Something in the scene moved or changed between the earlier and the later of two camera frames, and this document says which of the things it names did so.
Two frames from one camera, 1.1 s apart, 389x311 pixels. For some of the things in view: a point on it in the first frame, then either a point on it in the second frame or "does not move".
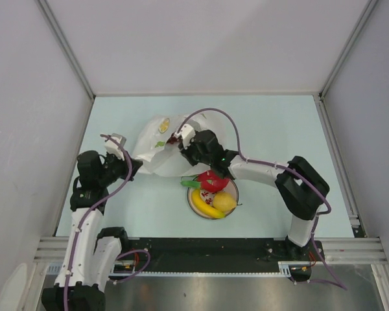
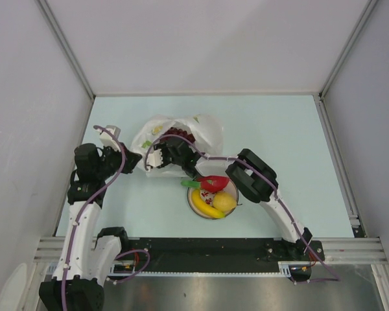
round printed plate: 208,197 does not move
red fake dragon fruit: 207,181 does not move
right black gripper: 187,153 -> 164,149
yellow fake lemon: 224,201 does not move
